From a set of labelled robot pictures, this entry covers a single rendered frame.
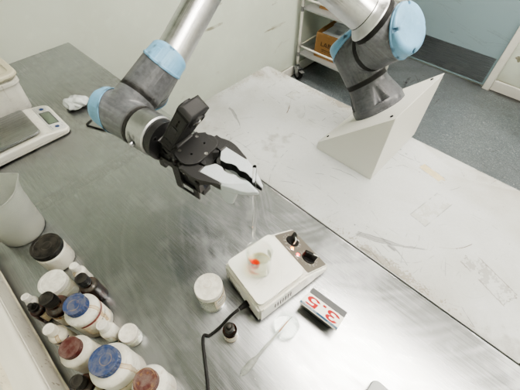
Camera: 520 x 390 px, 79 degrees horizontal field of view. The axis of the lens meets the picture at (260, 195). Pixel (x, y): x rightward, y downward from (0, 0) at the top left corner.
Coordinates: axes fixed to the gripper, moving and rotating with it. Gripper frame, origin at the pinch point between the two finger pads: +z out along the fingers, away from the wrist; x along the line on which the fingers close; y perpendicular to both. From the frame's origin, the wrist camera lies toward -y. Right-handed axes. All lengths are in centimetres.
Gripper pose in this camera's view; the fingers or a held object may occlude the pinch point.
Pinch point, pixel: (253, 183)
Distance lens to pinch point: 46.7
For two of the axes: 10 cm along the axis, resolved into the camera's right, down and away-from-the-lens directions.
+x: -5.8, 6.5, -5.0
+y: -0.2, 6.0, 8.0
